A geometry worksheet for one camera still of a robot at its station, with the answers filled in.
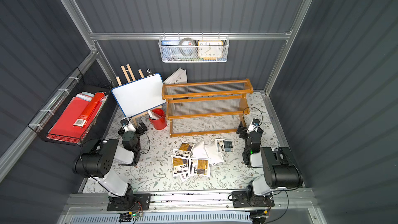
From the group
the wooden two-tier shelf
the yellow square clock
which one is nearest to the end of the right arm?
the wooden two-tier shelf

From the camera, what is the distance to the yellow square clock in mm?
891

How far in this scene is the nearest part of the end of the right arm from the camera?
780 mm

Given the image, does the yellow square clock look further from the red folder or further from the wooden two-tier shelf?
the red folder
